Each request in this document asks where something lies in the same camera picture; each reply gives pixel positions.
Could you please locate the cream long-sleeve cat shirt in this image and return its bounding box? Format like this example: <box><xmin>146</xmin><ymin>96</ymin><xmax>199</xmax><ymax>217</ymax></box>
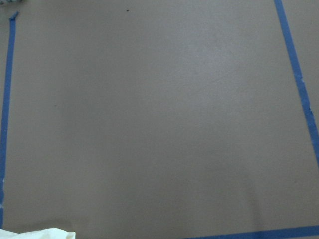
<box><xmin>0</xmin><ymin>228</ymin><xmax>76</xmax><ymax>239</ymax></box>

